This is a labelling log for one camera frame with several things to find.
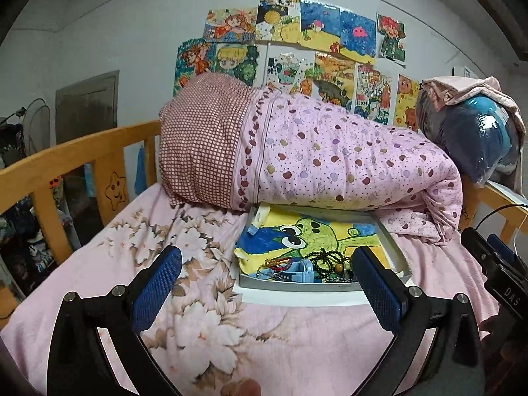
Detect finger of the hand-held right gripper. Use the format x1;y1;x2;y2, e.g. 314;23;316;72
488;234;520;269
461;227;502;275

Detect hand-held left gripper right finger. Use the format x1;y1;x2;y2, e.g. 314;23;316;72
350;245;485;396

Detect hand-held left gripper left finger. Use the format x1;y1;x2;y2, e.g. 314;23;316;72
46;245;183;396

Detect brown cord yellow bead necklace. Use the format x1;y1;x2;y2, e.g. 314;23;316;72
330;256;351;281

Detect black bead necklace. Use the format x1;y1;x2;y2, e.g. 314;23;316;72
307;248;351;277

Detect grey and white box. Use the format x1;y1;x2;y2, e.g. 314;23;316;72
234;203;414;308

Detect person's left hand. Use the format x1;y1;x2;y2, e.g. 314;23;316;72
222;377;263;396

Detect yellow frog drawing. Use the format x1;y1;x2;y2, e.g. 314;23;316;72
235;208;392;283

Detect pink floral bed sheet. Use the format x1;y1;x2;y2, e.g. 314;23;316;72
0;181;502;396

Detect blue plastic-wrapped bundle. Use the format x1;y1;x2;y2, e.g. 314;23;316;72
414;78;522;186

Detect blue towel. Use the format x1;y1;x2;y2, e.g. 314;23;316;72
135;145;148;199

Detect white paper slip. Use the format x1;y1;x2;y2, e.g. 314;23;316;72
251;205;271;232

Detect pink spotted folded quilt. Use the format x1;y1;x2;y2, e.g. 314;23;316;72
233;88;465;242

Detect red checked pillow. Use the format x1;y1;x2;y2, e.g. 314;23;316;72
159;72;258;209

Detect standing fan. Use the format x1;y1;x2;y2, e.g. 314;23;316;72
22;98;52;155

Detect black cable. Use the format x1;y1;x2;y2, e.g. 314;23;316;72
474;204;528;232

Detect wooden bed frame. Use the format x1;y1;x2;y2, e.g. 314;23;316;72
0;119;528;331

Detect group of wall drawings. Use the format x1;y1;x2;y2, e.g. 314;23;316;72
173;0;421;133

